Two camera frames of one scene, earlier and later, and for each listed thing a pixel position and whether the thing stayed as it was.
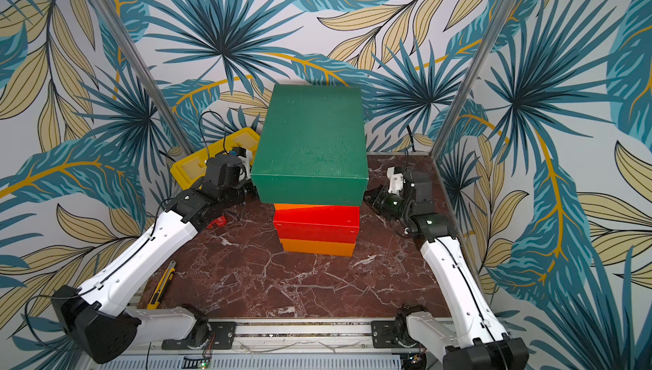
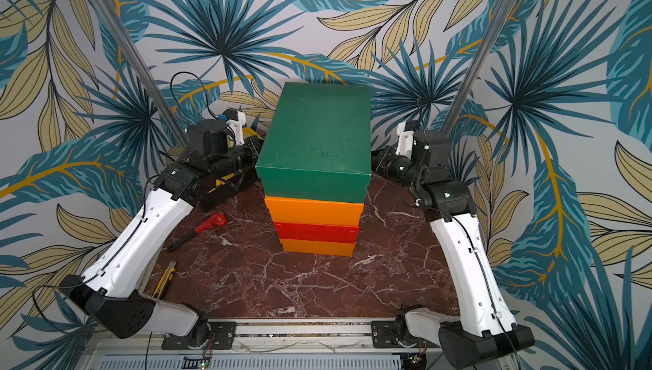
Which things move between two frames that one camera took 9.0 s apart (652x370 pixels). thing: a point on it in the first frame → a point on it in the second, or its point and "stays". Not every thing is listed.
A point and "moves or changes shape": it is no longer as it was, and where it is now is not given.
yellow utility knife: (162, 287) stays
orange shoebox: (313, 247) stays
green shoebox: (311, 147) stays
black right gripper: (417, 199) → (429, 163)
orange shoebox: (284, 206) moves or changes shape
